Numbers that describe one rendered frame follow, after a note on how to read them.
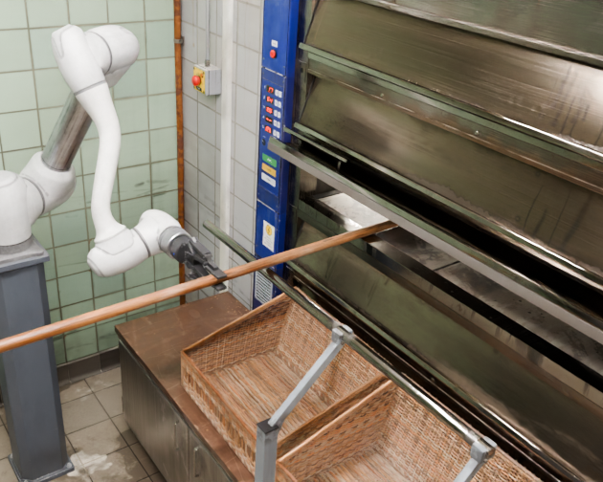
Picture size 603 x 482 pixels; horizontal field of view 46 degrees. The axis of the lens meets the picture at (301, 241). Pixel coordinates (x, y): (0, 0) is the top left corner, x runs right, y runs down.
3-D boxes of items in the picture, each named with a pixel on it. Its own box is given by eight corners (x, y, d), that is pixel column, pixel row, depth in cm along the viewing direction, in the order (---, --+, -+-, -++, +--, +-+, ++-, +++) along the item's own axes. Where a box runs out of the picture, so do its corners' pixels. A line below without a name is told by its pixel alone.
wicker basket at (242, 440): (292, 343, 274) (297, 283, 261) (387, 432, 234) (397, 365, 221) (178, 384, 248) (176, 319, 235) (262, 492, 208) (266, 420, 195)
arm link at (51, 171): (-1, 199, 247) (41, 178, 265) (35, 229, 246) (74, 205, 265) (77, 18, 204) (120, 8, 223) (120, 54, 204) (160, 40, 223)
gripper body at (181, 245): (191, 231, 210) (208, 244, 203) (191, 256, 214) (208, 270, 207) (168, 237, 205) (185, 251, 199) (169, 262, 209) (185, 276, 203)
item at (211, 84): (209, 87, 284) (209, 62, 280) (221, 94, 277) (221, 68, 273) (192, 89, 280) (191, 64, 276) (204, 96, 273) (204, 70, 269)
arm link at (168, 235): (185, 249, 218) (194, 256, 214) (158, 255, 213) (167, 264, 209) (185, 222, 214) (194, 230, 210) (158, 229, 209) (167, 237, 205)
